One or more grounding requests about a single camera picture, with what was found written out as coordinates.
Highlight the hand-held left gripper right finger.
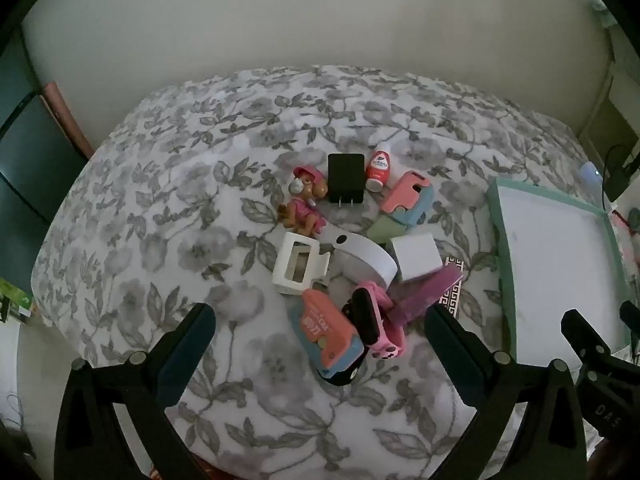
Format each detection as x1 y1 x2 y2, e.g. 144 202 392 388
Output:
424 304 586 480

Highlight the brown dog toy figure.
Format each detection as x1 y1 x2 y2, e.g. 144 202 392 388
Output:
276 166 329 238

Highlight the white device with blue light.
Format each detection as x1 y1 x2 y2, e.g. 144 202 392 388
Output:
575 160 603 186

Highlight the pink and blue toy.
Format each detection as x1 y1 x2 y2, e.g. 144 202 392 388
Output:
379 170 433 228

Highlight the dark cabinet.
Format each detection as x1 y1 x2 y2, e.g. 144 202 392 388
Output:
0 25 91 296

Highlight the white cube box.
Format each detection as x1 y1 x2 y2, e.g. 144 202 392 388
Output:
390 234 443 283

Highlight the pink bag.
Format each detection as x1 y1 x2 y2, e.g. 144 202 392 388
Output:
612 207 640 263

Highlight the orange and blue toy bus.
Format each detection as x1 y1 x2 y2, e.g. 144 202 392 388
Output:
287 287 364 387

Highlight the black white patterned card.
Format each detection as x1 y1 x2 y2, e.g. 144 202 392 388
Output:
439 256 468 318

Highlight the grey floral blanket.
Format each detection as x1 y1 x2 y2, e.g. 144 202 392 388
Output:
31 65 623 480

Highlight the small red bottle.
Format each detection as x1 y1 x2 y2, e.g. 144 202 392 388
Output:
365 142 392 192

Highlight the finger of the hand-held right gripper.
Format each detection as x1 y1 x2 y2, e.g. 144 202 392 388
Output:
560 309 618 376
619 300 640 356

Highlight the green rimmed white tray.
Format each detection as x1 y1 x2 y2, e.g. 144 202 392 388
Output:
487 177 633 356

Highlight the white round roll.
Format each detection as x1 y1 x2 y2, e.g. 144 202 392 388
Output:
327 232 398 286

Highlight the white shelf unit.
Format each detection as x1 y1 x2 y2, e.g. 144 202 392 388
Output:
575 10 640 161

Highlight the black charger plug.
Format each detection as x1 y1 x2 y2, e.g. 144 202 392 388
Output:
327 153 365 207

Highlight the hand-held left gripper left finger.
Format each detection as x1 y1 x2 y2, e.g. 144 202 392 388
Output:
54 303 217 480

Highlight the pink toy car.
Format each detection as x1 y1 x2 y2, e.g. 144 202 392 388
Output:
341 281 406 361

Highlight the white plastic clip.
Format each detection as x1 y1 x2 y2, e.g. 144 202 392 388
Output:
272 232 333 296

